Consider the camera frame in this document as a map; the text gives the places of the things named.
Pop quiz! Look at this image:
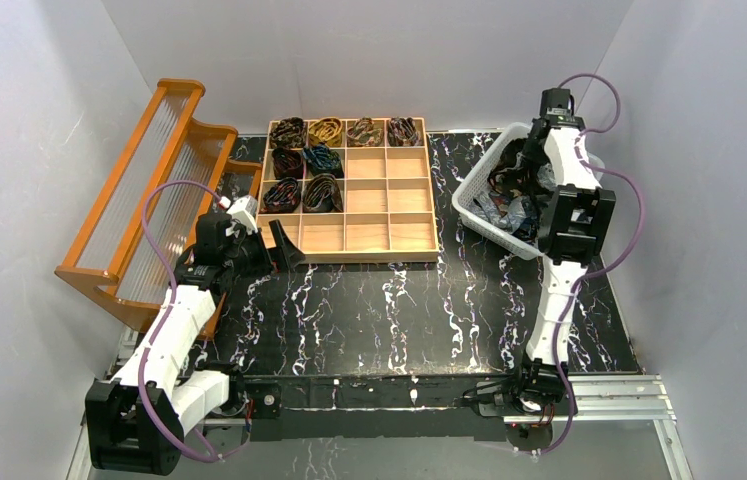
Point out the rolled black gold tie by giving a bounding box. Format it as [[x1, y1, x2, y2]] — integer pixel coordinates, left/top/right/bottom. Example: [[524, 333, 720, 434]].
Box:
[[269, 117, 307, 149]]

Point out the rolled black grey tie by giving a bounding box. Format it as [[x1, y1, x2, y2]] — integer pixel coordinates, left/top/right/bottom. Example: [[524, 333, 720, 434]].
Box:
[[302, 173, 344, 213]]

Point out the grey patterned ties pile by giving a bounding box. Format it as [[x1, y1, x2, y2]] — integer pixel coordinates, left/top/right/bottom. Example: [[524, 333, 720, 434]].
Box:
[[468, 138, 556, 244]]

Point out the rolled navy red tie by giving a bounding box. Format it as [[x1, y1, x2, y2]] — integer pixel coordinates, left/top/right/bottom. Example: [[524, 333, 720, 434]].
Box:
[[261, 177, 302, 214]]

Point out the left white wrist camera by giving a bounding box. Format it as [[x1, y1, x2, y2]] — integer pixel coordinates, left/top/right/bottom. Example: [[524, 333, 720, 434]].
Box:
[[218, 195, 258, 234]]

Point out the rolled dark striped tie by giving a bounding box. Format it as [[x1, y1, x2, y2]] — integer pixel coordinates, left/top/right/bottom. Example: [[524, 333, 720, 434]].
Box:
[[387, 117, 422, 147]]

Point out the rolled yellow tie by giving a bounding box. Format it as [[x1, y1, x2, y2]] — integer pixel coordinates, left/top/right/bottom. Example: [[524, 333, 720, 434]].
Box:
[[307, 117, 344, 148]]

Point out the rolled dark red tie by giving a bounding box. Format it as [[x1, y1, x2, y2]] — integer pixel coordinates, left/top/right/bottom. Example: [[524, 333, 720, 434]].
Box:
[[271, 147, 305, 180]]

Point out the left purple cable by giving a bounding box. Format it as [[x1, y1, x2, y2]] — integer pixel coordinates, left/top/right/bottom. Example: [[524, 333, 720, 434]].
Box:
[[137, 179, 252, 464]]

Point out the rolled teal patterned tie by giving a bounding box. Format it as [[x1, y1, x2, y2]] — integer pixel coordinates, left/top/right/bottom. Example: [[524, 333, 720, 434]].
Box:
[[302, 143, 344, 178]]

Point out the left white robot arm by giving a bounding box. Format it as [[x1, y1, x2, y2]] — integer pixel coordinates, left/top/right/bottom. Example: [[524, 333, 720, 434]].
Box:
[[85, 213, 305, 476]]

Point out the aluminium frame rail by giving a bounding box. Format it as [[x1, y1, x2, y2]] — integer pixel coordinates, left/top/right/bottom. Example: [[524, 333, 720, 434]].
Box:
[[512, 374, 693, 479]]

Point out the wooden grid organizer tray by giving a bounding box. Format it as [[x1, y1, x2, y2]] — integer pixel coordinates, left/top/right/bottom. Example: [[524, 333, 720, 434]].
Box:
[[255, 117, 439, 264]]

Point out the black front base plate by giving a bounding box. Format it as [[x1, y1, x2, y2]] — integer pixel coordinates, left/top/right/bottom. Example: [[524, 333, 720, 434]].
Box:
[[244, 374, 507, 442]]

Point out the orange wooden rack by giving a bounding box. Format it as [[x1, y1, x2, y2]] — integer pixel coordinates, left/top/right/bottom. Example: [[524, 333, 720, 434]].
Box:
[[55, 78, 263, 332]]

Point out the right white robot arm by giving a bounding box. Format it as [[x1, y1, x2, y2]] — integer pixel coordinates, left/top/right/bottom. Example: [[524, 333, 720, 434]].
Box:
[[453, 87, 616, 416]]

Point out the white plastic basket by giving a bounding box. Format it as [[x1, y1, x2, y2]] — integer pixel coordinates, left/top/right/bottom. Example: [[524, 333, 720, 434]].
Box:
[[451, 121, 605, 262]]

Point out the rolled olive patterned tie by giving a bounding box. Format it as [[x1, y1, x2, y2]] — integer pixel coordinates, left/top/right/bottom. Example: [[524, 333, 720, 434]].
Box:
[[346, 117, 385, 148]]

